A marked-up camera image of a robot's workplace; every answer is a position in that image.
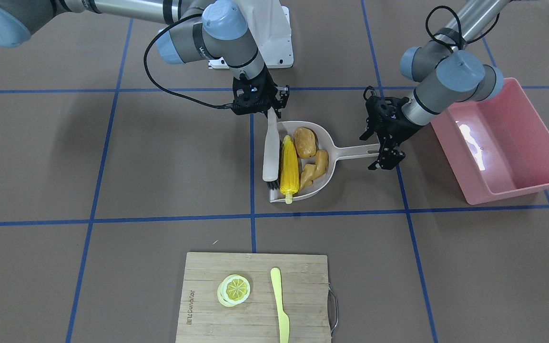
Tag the brown toy potato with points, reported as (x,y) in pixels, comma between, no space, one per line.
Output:
(305,142)

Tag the yellow toy corn cob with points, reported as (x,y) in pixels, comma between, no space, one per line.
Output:
(289,176)

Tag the bamboo cutting board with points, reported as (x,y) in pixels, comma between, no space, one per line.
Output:
(305,299)

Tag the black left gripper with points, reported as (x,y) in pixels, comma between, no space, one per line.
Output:
(397,126)

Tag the yellow toy lemon slice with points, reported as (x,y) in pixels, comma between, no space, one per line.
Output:
(233,290)

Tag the yellow plastic toy knife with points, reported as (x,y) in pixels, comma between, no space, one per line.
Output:
(282,317)

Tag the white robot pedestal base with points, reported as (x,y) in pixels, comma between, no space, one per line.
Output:
(279,38)

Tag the tan toy ginger root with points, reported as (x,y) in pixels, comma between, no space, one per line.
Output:
(313,171)

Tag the pink plastic bin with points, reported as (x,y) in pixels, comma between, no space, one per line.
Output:
(497,148)

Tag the beige hand brush black bristles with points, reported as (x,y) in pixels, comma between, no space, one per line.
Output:
(270,165)

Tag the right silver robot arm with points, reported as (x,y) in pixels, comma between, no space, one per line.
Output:
(192,30)

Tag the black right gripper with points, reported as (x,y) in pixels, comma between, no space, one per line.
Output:
(269,86)

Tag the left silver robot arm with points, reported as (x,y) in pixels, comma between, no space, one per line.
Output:
(445,73)

